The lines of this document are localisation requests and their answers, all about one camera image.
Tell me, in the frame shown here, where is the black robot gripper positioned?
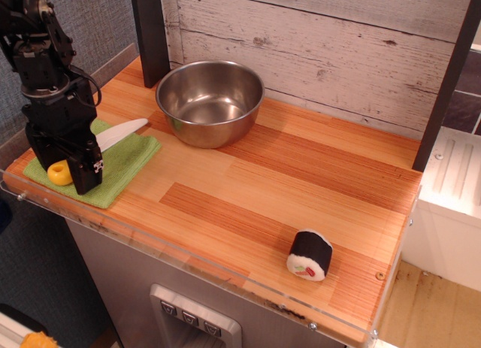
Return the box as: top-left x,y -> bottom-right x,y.
22,77 -> 104,195

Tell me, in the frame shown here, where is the yellow handled white toy knife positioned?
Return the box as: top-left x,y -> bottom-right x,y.
47,118 -> 148,186

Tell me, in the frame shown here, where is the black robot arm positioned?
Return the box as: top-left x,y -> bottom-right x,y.
1,0 -> 103,195

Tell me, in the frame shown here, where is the green folded cloth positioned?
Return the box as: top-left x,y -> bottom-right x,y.
23,133 -> 161,209

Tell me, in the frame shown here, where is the clear acrylic edge guard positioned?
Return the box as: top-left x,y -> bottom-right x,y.
0,167 -> 422,348

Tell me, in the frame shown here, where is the grey toy kitchen cabinet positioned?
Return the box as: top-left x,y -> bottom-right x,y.
68,221 -> 342,347

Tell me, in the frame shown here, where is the stainless steel bowl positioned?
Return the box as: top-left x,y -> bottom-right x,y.
156,60 -> 265,149

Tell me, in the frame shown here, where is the orange plush toy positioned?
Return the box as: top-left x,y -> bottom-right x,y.
20,331 -> 59,348

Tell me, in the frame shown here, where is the silver dispenser button panel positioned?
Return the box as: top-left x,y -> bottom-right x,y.
150,284 -> 243,347

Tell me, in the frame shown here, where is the plush sushi roll toy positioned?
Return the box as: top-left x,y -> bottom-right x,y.
286,229 -> 334,282

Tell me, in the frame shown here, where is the white drainboard sink unit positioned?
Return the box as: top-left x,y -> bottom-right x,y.
401,128 -> 480,290

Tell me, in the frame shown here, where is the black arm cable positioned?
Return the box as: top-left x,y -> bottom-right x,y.
69,65 -> 103,108

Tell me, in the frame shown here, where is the dark left shelf post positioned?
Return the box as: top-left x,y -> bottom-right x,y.
131,0 -> 171,88

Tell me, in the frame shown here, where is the dark shelf post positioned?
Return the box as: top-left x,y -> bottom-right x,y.
131,0 -> 171,88
412,0 -> 480,172

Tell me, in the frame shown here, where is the dark right shelf post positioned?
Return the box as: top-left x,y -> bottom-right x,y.
412,0 -> 480,172

